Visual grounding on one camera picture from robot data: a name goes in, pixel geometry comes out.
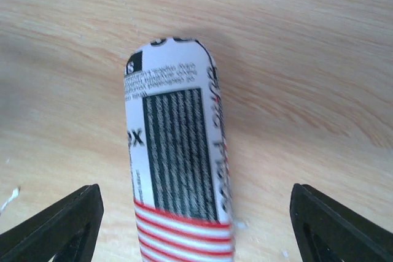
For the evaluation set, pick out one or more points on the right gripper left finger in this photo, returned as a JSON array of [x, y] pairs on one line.
[[65, 231]]

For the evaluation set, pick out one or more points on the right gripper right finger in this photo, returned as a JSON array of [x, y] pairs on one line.
[[326, 230]]

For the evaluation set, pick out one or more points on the flag pattern glasses case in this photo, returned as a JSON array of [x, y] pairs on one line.
[[178, 153]]

